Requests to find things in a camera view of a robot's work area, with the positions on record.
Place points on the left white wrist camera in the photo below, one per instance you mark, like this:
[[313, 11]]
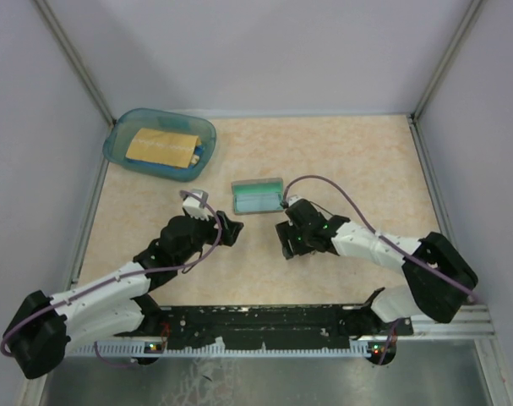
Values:
[[194, 204]]

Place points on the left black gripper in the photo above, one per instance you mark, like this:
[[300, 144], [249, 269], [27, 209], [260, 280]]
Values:
[[231, 229]]

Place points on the light blue cleaning cloth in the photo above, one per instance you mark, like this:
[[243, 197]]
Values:
[[255, 203]]

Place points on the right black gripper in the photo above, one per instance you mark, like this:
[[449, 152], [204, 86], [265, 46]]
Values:
[[286, 231]]

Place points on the teal plastic bin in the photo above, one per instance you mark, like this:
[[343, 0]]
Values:
[[116, 144]]

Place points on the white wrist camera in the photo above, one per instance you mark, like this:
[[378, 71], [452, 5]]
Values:
[[194, 204], [288, 201]]

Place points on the metal frame sunglasses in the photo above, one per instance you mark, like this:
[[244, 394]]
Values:
[[323, 211]]

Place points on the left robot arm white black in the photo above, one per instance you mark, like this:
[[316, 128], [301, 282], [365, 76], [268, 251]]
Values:
[[45, 328]]

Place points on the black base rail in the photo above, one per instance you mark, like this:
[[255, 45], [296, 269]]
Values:
[[271, 329]]

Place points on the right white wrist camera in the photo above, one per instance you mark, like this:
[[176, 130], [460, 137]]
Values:
[[288, 201]]

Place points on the grey glasses case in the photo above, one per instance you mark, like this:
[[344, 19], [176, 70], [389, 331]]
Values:
[[258, 186]]

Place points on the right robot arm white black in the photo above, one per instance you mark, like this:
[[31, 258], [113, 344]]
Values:
[[438, 280]]

